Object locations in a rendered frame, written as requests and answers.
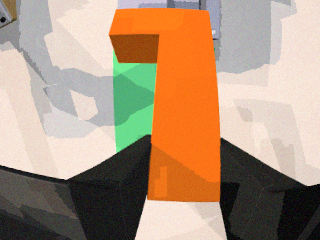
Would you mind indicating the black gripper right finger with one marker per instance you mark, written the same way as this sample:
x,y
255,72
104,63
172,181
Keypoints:
x,y
259,203

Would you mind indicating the orange l-shaped part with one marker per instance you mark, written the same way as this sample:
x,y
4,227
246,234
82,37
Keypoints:
x,y
185,158

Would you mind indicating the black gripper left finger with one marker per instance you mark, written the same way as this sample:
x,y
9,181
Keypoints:
x,y
104,203

